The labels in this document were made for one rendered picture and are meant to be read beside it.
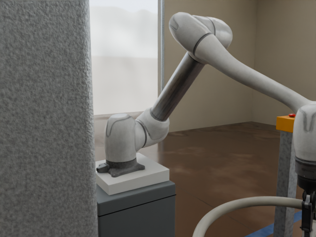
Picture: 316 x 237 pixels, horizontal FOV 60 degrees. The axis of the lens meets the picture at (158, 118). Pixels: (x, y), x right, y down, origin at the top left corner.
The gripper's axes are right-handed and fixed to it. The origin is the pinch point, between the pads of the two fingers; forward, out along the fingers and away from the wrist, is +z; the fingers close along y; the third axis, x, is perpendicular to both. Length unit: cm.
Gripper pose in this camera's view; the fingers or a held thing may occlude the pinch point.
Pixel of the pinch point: (309, 234)
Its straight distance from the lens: 106.1
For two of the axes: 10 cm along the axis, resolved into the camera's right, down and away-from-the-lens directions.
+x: 7.9, 0.6, -6.1
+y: -6.1, 2.1, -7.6
